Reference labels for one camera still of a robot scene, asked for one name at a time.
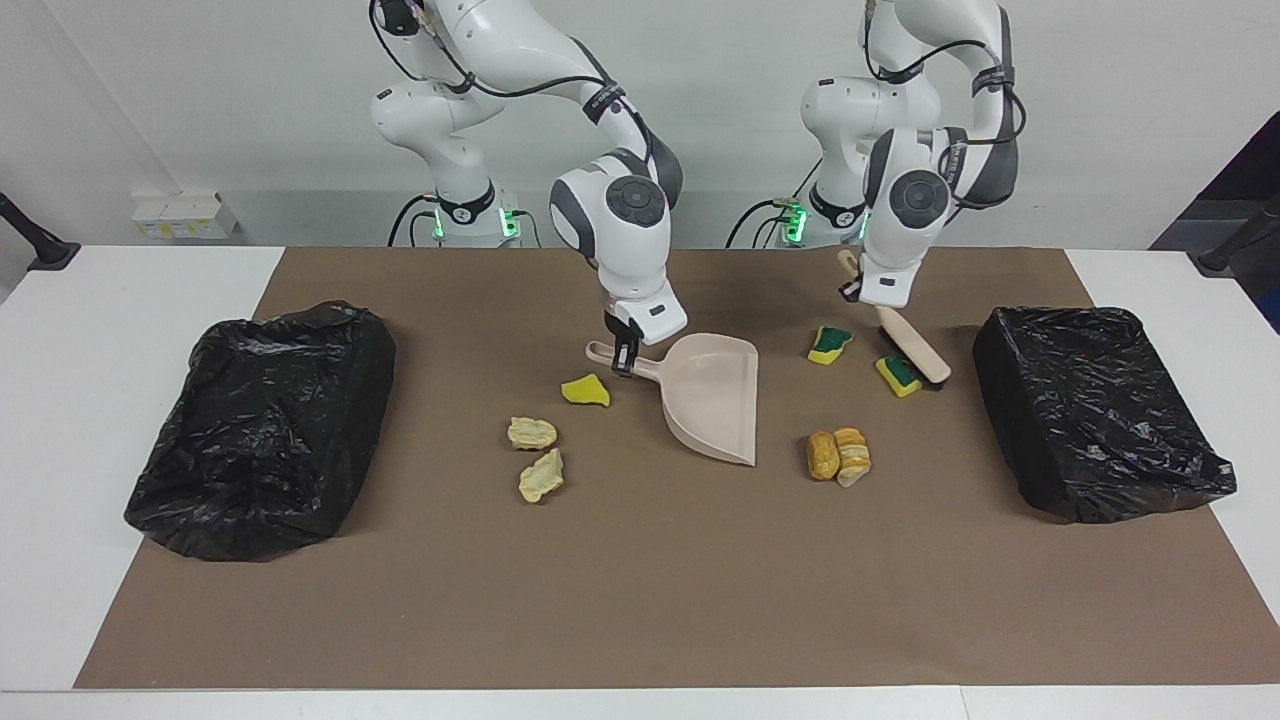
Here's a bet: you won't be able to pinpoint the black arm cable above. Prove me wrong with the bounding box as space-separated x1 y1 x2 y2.
862 0 1027 151
369 0 669 201

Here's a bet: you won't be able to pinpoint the black base cable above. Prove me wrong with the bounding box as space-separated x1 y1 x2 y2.
727 198 791 249
388 194 437 248

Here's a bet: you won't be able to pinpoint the brown paper table mat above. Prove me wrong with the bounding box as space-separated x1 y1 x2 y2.
73 247 1280 691

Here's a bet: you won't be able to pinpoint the beige hand brush black bristles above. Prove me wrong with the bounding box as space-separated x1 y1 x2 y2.
836 249 952 391

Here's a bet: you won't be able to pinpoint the beige plastic dustpan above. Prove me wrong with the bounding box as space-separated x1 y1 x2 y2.
585 333 760 468

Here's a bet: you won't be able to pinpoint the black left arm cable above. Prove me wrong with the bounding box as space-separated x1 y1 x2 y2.
862 0 1027 151

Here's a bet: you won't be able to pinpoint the black stand leg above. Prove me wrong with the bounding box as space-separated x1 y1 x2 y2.
0 192 81 272
1197 195 1280 278

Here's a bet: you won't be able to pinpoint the dark partition panel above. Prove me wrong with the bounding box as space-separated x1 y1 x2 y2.
1150 108 1280 333

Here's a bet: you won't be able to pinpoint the striped orange bread roll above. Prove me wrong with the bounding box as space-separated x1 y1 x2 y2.
834 427 872 489

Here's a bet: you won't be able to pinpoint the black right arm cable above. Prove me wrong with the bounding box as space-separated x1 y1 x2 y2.
369 0 669 201

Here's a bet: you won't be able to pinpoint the white power outlet box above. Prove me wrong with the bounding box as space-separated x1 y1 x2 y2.
131 191 242 242

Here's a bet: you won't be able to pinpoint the L-shaped green yellow sponge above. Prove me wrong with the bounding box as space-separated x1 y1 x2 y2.
875 355 925 399

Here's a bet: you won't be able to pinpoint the green yellow sponge chunk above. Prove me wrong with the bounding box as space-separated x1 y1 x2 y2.
807 325 854 366

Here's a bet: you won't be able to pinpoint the black bag lined bin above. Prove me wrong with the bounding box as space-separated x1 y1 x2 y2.
972 306 1238 524
123 300 398 562

